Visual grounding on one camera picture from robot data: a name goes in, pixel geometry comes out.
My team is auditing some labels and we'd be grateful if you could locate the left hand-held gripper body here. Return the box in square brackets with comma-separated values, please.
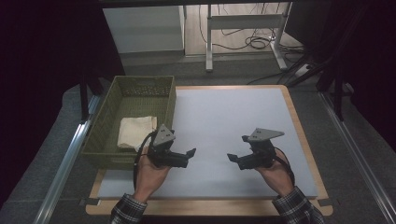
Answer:
[146, 123, 189, 169]

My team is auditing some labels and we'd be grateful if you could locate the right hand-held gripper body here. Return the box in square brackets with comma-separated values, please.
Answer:
[237, 127, 286, 170]

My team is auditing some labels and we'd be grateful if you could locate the cream printed cloth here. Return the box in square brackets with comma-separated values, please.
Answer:
[117, 115, 159, 153]

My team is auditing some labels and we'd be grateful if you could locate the green woven basket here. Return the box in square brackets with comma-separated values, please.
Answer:
[79, 75, 177, 172]

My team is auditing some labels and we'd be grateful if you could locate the person's right hand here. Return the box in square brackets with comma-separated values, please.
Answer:
[255, 148, 296, 197]

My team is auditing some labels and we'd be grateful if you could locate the person's left hand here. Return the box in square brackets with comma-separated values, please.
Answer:
[133, 153, 172, 203]

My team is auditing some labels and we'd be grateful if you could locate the white power strip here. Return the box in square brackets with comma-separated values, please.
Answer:
[293, 63, 313, 79]

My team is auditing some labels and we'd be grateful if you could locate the black metal stand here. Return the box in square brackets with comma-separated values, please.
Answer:
[317, 62, 355, 123]
[78, 73, 105, 123]

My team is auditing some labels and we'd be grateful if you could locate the white cabinet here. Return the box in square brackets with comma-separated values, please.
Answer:
[102, 5, 187, 54]

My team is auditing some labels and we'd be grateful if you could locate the dark curtain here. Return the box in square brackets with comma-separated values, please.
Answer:
[284, 0, 396, 154]
[0, 0, 126, 210]

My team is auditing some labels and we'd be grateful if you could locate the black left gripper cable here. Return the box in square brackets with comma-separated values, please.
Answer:
[133, 131, 157, 190]

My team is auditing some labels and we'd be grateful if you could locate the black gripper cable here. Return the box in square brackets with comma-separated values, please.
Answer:
[133, 131, 157, 190]
[272, 154, 296, 187]

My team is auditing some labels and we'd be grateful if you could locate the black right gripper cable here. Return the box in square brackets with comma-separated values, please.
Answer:
[272, 154, 296, 187]

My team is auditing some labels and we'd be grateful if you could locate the aluminium rail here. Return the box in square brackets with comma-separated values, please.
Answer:
[318, 91, 396, 224]
[32, 92, 105, 224]

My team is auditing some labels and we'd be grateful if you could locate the black floor cable bundle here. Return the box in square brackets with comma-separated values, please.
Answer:
[198, 3, 306, 53]

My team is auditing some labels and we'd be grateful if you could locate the grey metal desk frame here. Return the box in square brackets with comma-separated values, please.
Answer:
[205, 2, 294, 73]

